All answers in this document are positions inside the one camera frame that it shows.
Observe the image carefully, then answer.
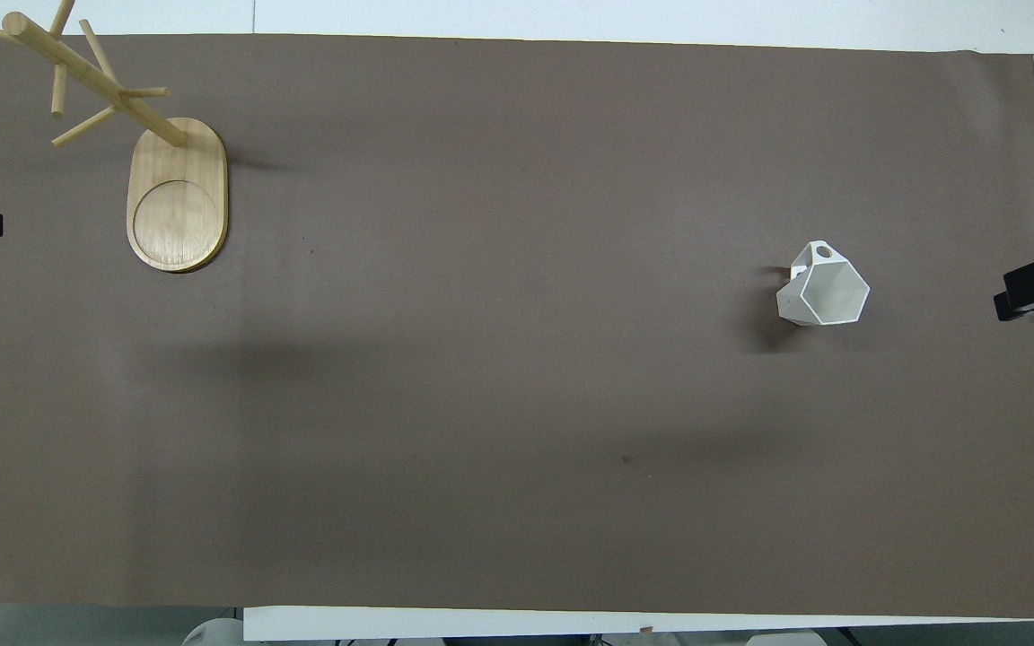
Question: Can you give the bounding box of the wooden cup rack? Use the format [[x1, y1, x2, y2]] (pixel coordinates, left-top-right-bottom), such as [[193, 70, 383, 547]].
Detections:
[[0, 0, 230, 275]]

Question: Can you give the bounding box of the white faceted cup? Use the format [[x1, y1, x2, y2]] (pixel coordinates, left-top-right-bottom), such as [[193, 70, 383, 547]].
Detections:
[[775, 240, 872, 327]]

